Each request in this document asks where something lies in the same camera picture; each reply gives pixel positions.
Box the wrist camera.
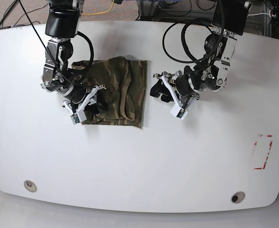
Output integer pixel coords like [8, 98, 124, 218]
[70, 111, 87, 125]
[170, 104, 188, 120]

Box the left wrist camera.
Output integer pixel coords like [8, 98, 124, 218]
[170, 104, 188, 120]

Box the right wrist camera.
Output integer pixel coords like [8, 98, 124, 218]
[70, 111, 87, 125]

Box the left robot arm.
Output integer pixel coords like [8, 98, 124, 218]
[150, 0, 252, 110]

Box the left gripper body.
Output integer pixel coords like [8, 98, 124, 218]
[153, 70, 200, 109]

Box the red tape marking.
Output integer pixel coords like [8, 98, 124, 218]
[251, 134, 273, 170]

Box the grey metal stand base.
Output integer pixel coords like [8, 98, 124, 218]
[136, 0, 166, 21]

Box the right table cable grommet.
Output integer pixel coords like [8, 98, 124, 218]
[231, 191, 245, 204]

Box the left table cable grommet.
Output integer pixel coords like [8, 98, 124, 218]
[24, 180, 37, 193]

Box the black floor cables left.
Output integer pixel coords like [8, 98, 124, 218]
[0, 0, 50, 31]

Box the yellow cable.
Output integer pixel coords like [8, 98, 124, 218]
[81, 0, 114, 17]

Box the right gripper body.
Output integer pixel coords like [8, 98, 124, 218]
[63, 85, 106, 114]

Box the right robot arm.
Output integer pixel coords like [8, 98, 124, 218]
[41, 0, 108, 114]

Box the white cable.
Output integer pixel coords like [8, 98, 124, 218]
[248, 11, 270, 17]

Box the table cable grommet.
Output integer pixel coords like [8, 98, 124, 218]
[24, 180, 37, 193]
[231, 191, 245, 204]

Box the camouflage t-shirt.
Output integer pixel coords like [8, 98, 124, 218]
[75, 56, 148, 128]

